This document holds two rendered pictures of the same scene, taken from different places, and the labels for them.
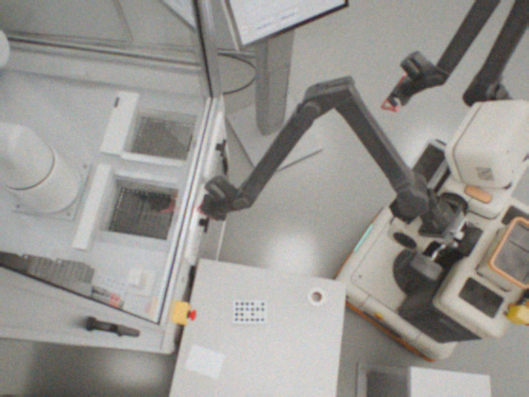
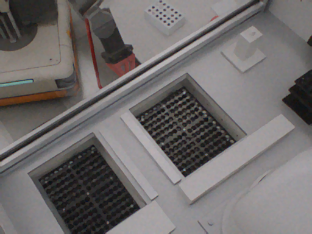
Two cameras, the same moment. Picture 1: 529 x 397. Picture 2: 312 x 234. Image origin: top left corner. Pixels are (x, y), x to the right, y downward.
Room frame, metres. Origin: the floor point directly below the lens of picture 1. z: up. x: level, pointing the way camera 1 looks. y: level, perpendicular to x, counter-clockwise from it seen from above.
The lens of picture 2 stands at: (0.94, 0.63, 1.77)
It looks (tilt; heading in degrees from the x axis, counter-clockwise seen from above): 67 degrees down; 233
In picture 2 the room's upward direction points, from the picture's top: 9 degrees counter-clockwise
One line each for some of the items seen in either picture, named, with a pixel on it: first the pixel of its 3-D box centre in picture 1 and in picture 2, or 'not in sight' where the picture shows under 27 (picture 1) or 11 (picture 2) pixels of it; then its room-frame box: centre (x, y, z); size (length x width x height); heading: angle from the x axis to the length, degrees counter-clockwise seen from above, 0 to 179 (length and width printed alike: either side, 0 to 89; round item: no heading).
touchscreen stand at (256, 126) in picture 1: (277, 81); not in sight; (1.42, -0.14, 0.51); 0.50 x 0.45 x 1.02; 26
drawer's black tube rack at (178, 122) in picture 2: not in sight; (183, 134); (0.53, 0.41, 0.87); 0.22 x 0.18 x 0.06; 79
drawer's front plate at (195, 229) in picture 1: (197, 224); not in sight; (0.49, 0.21, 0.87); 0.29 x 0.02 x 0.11; 169
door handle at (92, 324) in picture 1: (118, 329); not in sight; (0.07, 0.28, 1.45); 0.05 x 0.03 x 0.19; 79
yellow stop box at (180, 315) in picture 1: (182, 313); not in sight; (0.16, 0.26, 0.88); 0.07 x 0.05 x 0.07; 169
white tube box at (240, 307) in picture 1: (249, 312); not in sight; (0.17, 0.02, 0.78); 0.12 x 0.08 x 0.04; 88
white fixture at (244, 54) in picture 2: not in sight; (247, 42); (0.26, 0.38, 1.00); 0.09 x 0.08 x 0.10; 79
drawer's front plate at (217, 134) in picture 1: (214, 150); not in sight; (0.80, 0.15, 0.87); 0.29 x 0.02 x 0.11; 169
